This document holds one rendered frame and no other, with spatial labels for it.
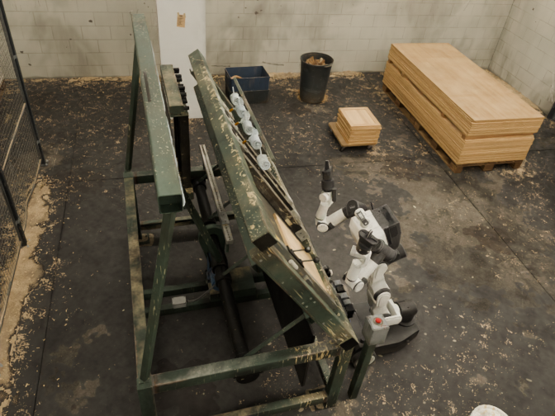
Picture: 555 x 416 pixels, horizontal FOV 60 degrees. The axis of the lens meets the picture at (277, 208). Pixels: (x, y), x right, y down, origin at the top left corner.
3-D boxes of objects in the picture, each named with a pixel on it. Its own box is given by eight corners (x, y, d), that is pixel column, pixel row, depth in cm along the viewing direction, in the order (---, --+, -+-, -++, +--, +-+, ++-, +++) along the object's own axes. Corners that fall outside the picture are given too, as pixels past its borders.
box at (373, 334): (383, 343, 321) (390, 327, 310) (367, 347, 318) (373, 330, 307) (376, 328, 330) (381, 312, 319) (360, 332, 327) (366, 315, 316)
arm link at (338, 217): (324, 225, 363) (348, 211, 353) (324, 237, 353) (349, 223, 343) (315, 216, 358) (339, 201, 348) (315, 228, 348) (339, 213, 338)
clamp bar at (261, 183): (302, 243, 370) (329, 227, 367) (217, 141, 291) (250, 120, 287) (298, 234, 378) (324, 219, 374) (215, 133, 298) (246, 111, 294)
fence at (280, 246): (332, 309, 323) (337, 306, 323) (263, 234, 260) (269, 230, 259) (329, 304, 327) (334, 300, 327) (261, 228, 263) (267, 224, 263)
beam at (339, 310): (345, 352, 314) (359, 343, 312) (338, 345, 306) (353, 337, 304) (262, 163, 474) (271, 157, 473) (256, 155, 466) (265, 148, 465)
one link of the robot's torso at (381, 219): (388, 225, 357) (381, 192, 332) (410, 257, 332) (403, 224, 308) (352, 241, 357) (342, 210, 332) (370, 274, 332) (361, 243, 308)
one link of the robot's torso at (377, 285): (382, 283, 388) (381, 245, 357) (392, 300, 375) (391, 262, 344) (365, 289, 387) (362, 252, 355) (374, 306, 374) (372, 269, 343)
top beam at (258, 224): (261, 252, 231) (278, 243, 230) (251, 242, 224) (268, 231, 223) (195, 64, 391) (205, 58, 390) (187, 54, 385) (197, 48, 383)
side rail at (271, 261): (338, 344, 306) (353, 336, 305) (251, 258, 232) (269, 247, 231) (334, 337, 310) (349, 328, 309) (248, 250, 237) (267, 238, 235)
